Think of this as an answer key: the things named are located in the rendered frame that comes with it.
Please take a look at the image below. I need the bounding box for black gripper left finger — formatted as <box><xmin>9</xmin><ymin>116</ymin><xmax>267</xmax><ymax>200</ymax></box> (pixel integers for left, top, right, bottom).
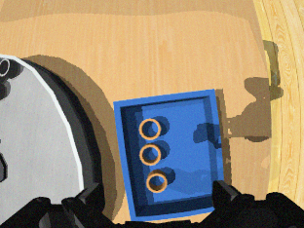
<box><xmin>0</xmin><ymin>183</ymin><xmax>126</xmax><ymax>228</ymax></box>

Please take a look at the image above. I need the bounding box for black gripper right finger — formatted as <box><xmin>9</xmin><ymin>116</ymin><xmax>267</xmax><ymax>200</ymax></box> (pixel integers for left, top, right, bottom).
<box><xmin>187</xmin><ymin>180</ymin><xmax>304</xmax><ymax>228</ymax></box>

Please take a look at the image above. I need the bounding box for blue crate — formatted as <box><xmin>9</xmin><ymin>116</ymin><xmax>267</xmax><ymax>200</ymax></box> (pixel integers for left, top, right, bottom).
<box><xmin>113</xmin><ymin>89</ymin><xmax>224</xmax><ymax>221</ymax></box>

